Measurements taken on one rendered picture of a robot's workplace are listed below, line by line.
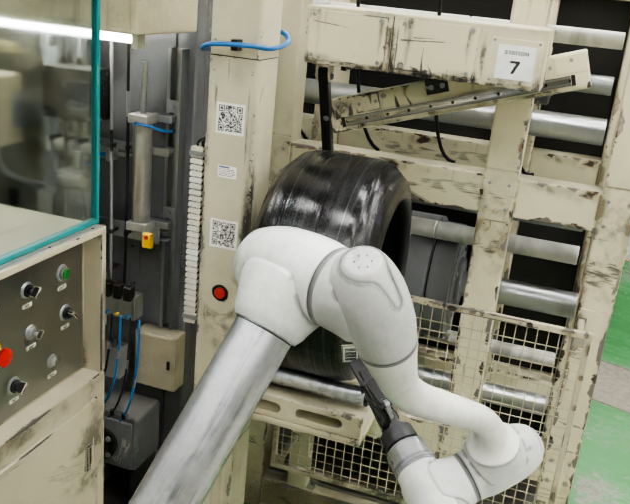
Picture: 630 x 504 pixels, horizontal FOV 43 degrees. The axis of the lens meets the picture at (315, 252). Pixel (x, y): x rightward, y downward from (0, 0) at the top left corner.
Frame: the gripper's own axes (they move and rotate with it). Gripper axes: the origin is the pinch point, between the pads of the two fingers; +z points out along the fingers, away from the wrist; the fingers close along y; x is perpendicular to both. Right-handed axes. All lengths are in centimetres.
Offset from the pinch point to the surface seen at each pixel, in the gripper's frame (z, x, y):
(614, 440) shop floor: 30, 134, 183
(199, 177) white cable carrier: 59, -16, -19
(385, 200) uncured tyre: 24.3, 18.6, -24.6
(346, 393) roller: 5.3, -2.1, 14.4
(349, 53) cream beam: 67, 30, -35
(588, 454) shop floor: 26, 115, 174
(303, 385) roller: 12.4, -10.5, 14.9
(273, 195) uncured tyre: 36.2, -3.9, -26.3
